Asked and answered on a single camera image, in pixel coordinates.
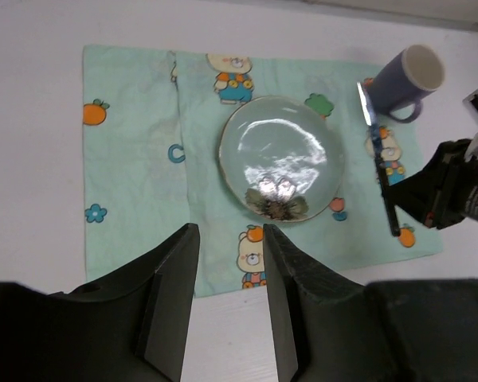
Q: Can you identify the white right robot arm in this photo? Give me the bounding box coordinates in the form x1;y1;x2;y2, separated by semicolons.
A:
264;87;478;381

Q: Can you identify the green cartoon placemat cloth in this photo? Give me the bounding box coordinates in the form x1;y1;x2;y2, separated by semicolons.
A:
83;45;443;297

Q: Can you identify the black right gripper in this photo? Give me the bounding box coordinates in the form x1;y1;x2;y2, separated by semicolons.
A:
384;138;478;229

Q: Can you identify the green floral glass plate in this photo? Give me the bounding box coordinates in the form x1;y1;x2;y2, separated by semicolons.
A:
217;95;345;224

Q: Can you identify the purple ceramic mug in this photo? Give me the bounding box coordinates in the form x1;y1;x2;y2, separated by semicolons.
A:
366;45;445;123

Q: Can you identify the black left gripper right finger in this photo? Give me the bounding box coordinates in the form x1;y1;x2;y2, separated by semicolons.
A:
263;224;478;381

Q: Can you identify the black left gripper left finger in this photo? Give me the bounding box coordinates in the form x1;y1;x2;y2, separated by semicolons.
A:
0;224;200;381

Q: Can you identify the steel table knife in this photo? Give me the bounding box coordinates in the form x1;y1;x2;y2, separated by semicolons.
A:
357;82;401;237

